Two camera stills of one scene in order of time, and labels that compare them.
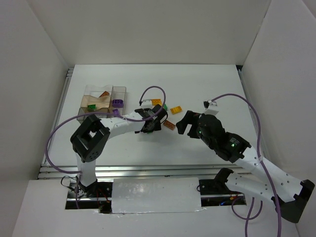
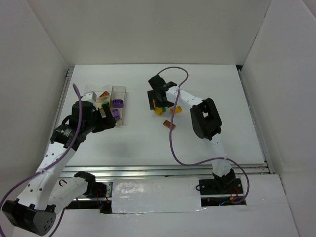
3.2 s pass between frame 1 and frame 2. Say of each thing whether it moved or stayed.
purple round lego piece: stayed
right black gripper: moved
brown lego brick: stayed
